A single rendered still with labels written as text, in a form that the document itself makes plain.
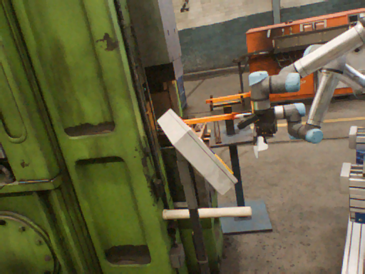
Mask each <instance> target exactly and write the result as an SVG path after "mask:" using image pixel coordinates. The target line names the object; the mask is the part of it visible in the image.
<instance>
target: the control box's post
mask: <svg viewBox="0 0 365 274"><path fill-rule="evenodd" d="M175 151H176V154H177V158H178V161H186V160H187V159H186V158H185V157H184V156H183V155H182V154H181V153H180V152H179V150H178V149H176V148H175ZM182 185H183V188H184V192H185V200H186V203H187V208H188V213H189V215H190V220H191V223H192V231H193V235H194V238H195V246H196V249H197V254H198V260H207V253H206V250H205V241H204V237H203V234H202V226H201V222H200V217H199V213H198V206H197V200H196V197H195V187H194V184H193V181H192V182H191V183H182ZM199 264H200V269H201V272H202V274H210V269H209V265H208V261H207V262H206V263H199Z"/></svg>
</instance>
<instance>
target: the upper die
mask: <svg viewBox="0 0 365 274"><path fill-rule="evenodd" d="M144 69H145V75H146V80H147V83H148V84H153V83H163V82H167V81H174V80H176V79H178V78H179V77H180V76H182V74H183V69H182V62H181V58H180V57H179V58H178V59H175V60H174V61H173V62H172V63H168V64H162V65H158V66H149V67H145V68H144Z"/></svg>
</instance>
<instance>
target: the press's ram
mask: <svg viewBox="0 0 365 274"><path fill-rule="evenodd" d="M129 4H130V8H131V12H132V15H133V22H134V25H135V30H136V36H137V38H138V43H139V47H140V53H141V56H142V60H143V67H144V68H145V67H149V66H158V65H162V64H168V63H172V62H173V61H174V60H175V59H178V58H179V57H180V56H182V52H181V48H180V42H179V36H178V30H177V26H176V22H175V12H174V9H173V0H129Z"/></svg>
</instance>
